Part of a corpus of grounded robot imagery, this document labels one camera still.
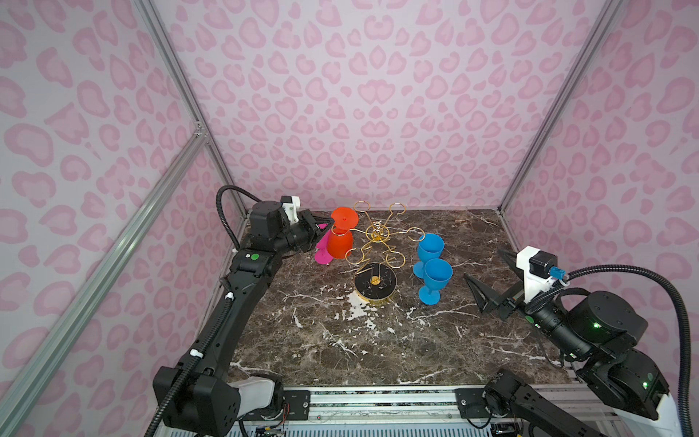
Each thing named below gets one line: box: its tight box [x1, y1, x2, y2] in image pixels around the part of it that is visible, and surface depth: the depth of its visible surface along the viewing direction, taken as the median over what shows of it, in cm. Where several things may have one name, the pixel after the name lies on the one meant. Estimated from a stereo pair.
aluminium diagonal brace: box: [0, 126, 208, 437], surface depth 69 cm
